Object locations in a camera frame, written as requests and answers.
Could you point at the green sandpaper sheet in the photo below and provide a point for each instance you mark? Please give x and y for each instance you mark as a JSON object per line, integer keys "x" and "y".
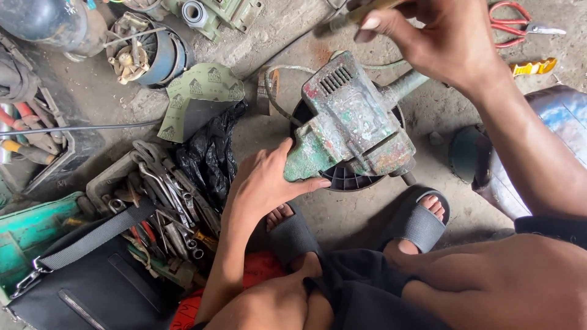
{"x": 197, "y": 91}

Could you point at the grey slipper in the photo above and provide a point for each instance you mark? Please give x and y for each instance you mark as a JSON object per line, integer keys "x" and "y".
{"x": 415, "y": 224}
{"x": 293, "y": 238}

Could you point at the crate of hand tools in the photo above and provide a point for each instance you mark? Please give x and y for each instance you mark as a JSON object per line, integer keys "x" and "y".
{"x": 41, "y": 137}

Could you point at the person's left hand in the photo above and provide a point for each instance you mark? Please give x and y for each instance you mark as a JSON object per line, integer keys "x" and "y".
{"x": 257, "y": 192}

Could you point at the worn green power tool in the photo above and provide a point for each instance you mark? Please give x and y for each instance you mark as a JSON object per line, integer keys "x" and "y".
{"x": 353, "y": 119}

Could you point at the blue metal cylinder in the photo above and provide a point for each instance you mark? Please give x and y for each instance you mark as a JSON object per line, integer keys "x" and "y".
{"x": 559, "y": 123}

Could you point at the tray of wrenches and tools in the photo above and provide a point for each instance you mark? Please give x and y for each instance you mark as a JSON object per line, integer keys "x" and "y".
{"x": 169, "y": 197}

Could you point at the person's right hand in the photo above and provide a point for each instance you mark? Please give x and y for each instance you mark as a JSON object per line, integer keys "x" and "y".
{"x": 445, "y": 41}

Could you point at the dark metal tank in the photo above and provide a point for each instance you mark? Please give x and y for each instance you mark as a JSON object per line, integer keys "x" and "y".
{"x": 46, "y": 23}

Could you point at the dark grey cloth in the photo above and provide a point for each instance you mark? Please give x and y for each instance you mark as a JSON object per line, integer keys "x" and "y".
{"x": 16, "y": 75}

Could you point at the red plastic stool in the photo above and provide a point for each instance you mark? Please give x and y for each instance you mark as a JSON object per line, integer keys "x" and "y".
{"x": 261, "y": 272}

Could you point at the black shorts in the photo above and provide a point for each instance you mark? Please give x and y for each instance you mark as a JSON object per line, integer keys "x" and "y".
{"x": 362, "y": 293}

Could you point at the black plastic bag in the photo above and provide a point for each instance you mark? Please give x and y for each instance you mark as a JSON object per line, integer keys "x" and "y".
{"x": 208, "y": 156}

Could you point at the green metal tool case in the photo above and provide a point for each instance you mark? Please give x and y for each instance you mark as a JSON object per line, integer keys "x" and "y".
{"x": 32, "y": 238}

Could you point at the green machine housing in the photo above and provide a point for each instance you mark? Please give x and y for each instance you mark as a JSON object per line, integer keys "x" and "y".
{"x": 220, "y": 13}

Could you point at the small grey stone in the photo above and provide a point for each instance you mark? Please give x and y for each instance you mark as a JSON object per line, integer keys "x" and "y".
{"x": 436, "y": 138}

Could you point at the blue cased electric motor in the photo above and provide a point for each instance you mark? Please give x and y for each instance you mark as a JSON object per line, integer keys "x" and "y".
{"x": 156, "y": 52}

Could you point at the black round plastic fan cover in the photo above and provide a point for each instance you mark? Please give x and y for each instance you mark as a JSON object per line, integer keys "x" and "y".
{"x": 344, "y": 179}

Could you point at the yellow plastic piece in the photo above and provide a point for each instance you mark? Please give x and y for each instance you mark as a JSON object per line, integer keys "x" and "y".
{"x": 532, "y": 67}

